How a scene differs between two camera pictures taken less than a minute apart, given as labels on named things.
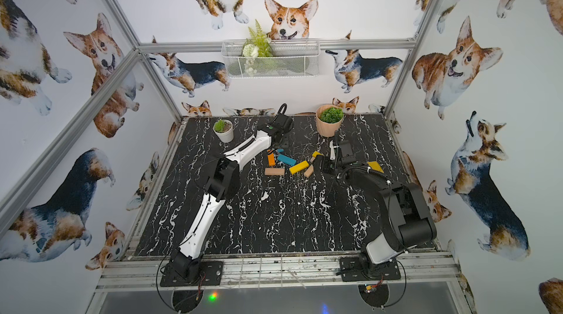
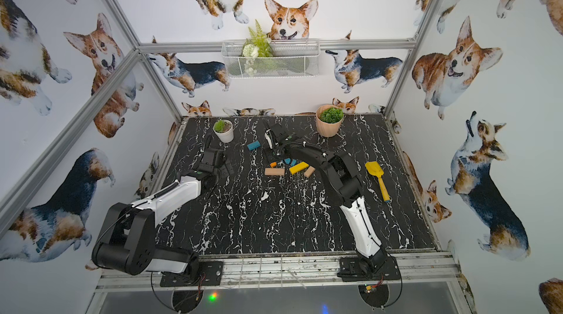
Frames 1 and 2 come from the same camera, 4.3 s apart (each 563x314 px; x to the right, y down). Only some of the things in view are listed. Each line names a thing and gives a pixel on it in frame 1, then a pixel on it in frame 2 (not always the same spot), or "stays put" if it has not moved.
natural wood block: (308, 171) stays put
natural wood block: (274, 171) stays put
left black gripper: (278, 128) to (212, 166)
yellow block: (300, 166) stays put
